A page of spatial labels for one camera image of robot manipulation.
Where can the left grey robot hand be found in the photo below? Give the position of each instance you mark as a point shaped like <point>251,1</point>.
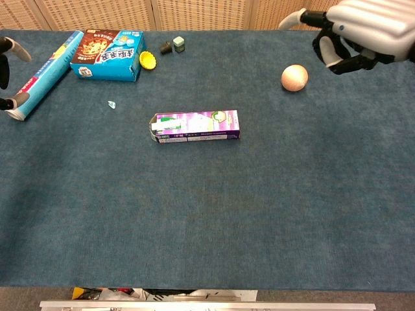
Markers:
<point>4,74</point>

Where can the dark brown stopper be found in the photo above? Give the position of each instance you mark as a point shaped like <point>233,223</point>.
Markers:
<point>165,48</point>

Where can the small white plastic piece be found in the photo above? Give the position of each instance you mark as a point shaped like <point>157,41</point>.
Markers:
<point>112,105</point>

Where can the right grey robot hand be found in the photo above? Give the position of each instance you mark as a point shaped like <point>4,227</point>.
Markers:
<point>373,29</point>

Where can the white plastic bag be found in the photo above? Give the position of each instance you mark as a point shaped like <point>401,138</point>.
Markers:
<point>227,294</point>

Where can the wicker folding screen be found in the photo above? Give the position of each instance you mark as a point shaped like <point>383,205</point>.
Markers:
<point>201,14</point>

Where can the tan wooden ball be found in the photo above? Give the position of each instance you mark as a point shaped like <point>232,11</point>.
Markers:
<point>294,77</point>

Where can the yellow packet under table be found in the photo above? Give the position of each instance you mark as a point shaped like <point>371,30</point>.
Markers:
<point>79,293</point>

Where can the blue foil roll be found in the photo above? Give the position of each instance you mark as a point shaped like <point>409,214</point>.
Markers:
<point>45,71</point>

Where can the purple toothpaste box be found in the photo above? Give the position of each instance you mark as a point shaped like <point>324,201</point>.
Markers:
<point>210,126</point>

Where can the blue cookie box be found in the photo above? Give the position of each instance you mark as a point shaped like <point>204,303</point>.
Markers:
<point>110,58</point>

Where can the yellow bottle cap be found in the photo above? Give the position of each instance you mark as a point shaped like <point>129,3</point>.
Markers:
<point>148,60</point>

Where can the small pale green cube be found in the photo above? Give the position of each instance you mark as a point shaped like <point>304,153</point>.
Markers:
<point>178,44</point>

